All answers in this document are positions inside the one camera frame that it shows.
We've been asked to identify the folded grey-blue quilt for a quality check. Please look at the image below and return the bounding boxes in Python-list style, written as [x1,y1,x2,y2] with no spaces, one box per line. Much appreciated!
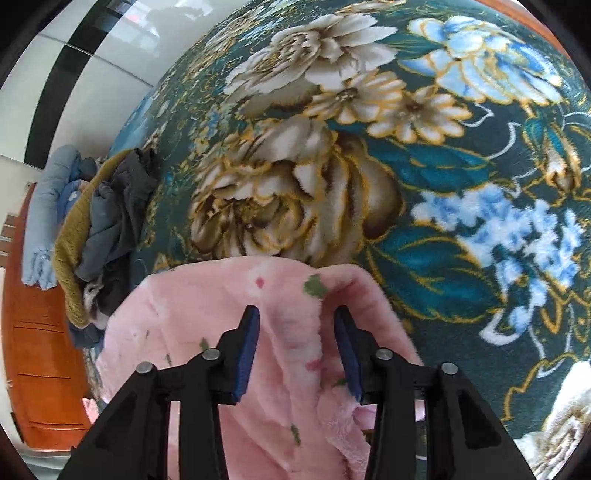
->
[21,145,83,291]

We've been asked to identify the white wardrobe with black band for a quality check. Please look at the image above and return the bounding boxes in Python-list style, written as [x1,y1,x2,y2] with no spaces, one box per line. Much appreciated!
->
[0,0,252,171]

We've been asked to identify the pink floral fleece pajama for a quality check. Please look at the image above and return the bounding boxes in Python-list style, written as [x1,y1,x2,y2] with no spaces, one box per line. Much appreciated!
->
[95,257,426,480]

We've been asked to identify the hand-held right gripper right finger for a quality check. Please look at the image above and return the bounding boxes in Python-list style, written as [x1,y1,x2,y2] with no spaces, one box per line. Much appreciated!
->
[333,305,536,480]

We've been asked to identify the grey pants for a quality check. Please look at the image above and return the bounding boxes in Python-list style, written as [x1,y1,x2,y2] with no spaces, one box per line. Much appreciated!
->
[75,148,163,320]

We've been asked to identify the folded cartoon print quilt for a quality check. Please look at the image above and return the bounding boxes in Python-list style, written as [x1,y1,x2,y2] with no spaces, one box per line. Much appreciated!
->
[68,156,101,206]

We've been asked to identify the dark grey garment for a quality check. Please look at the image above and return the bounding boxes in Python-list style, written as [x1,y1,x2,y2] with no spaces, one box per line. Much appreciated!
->
[69,318,108,350]

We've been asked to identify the teal floral bed blanket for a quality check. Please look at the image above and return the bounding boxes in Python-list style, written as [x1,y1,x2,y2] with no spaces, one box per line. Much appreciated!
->
[83,0,591,480]

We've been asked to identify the beige fleece garment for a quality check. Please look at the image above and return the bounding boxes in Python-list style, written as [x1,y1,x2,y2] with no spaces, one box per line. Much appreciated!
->
[82,281,106,320]

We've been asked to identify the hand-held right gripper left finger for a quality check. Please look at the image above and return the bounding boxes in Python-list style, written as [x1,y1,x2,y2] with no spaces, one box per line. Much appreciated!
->
[58,305,262,480]

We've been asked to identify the wooden headboard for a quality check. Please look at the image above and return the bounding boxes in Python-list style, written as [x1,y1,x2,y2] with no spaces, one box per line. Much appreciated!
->
[0,182,94,450]

